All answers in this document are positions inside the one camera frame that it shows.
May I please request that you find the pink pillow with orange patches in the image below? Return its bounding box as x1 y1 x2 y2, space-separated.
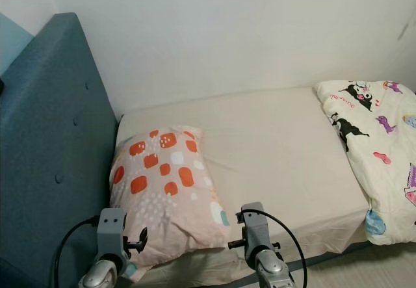
109 127 233 268

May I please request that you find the beige sheeted mattress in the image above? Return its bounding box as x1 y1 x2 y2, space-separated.
116 86 371 285

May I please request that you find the blue upholstered headboard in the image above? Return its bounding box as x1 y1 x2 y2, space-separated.
0 12 119 288

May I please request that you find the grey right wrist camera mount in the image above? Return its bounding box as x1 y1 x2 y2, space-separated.
240 202 270 259

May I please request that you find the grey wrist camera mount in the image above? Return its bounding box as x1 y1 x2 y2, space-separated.
97 208 127 263
240 202 270 259

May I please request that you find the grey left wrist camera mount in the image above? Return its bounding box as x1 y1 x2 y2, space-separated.
97 208 127 263

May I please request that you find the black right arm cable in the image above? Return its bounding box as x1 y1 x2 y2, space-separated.
236 209 308 288

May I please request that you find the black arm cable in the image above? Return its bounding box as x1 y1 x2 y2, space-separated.
53 216 101 288
236 209 308 288

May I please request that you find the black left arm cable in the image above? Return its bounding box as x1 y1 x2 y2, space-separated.
53 216 101 288

